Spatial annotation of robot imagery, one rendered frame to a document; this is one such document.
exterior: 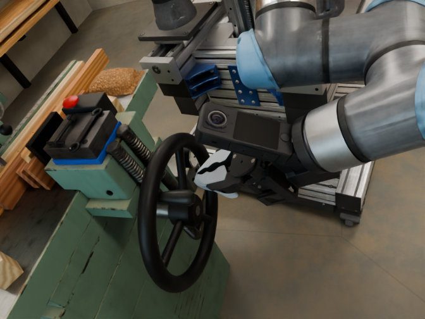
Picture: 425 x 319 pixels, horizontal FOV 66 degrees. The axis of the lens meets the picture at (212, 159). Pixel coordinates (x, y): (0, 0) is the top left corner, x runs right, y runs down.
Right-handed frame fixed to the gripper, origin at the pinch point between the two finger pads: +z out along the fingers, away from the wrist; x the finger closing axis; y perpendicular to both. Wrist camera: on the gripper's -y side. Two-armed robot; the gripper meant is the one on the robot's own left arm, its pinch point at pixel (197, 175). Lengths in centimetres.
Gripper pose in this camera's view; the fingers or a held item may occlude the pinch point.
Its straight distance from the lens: 50.9
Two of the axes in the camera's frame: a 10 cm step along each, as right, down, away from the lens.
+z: -6.6, 2.8, 7.0
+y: 7.2, 5.1, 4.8
